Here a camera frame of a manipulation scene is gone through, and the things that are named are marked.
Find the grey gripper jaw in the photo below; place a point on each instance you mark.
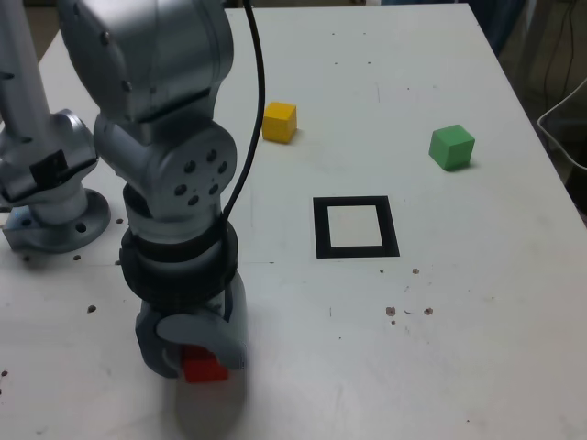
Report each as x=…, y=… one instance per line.
x=153, y=353
x=202, y=330

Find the red cube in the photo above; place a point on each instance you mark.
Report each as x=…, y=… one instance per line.
x=204, y=369

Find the black tape square outline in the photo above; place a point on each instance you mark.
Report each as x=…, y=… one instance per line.
x=321, y=229

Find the yellow cube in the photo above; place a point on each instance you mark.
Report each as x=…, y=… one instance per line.
x=279, y=124

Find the green cube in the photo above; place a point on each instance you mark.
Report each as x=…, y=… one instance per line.
x=451, y=149

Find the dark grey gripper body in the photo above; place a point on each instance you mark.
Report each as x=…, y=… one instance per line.
x=192, y=309

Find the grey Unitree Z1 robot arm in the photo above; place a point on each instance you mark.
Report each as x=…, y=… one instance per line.
x=160, y=69

